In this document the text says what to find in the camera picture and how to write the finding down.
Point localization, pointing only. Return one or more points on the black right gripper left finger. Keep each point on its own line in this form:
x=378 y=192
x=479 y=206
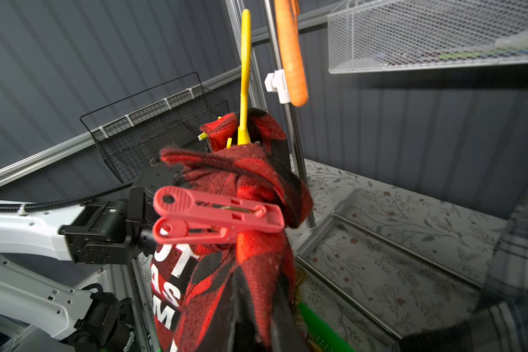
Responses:
x=227 y=329

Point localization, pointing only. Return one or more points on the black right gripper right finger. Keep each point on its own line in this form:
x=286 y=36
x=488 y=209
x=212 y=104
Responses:
x=285 y=336

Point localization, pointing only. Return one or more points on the red black plaid shirt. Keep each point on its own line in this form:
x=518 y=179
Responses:
x=187 y=281

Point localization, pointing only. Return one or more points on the red clothespin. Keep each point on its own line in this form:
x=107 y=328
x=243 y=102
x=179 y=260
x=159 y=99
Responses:
x=192 y=217

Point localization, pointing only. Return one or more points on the yellow plastic hanger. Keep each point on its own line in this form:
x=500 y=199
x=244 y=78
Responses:
x=246 y=132

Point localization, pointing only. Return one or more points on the orange plastic hanger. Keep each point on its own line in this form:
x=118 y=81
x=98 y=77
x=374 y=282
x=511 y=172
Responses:
x=287 y=13

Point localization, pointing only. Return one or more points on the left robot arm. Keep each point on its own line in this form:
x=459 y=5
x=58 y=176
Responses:
x=91 y=230

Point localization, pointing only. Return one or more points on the grey plaid long-sleeve shirt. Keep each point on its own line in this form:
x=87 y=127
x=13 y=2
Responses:
x=500 y=320

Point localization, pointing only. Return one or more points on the green perforated plastic tray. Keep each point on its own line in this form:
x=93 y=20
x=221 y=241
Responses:
x=321 y=334

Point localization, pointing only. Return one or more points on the steel clothes rack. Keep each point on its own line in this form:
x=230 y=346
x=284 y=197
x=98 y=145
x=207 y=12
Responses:
x=290 y=132

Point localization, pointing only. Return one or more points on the floral table mat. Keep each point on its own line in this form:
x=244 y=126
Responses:
x=385 y=262

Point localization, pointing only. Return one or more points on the black wire wall basket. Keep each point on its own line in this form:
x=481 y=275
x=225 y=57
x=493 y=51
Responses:
x=130 y=133

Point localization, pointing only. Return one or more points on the white mesh wire basket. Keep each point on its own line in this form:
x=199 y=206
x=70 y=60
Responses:
x=384 y=36

